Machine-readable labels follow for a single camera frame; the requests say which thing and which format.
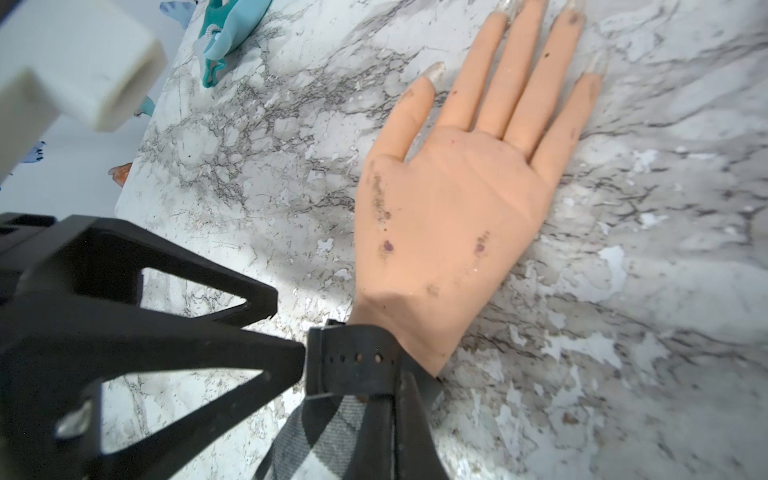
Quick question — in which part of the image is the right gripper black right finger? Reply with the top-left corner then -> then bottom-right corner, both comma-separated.
344,372 -> 448,479

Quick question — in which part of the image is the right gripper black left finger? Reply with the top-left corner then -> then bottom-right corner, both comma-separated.
1,213 -> 305,479

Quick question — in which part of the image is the black wrist watch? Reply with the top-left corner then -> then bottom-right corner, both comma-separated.
305,321 -> 442,406

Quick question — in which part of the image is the mannequin hand flesh coloured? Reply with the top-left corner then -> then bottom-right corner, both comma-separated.
350,1 -> 606,375

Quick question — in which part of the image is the black white plaid sleeve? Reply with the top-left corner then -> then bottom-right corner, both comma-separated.
254,396 -> 367,479

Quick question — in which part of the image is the green rubber glove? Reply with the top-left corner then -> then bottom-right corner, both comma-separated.
193,0 -> 272,88

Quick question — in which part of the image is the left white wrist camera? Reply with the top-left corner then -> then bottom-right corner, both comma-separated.
1,0 -> 166,177

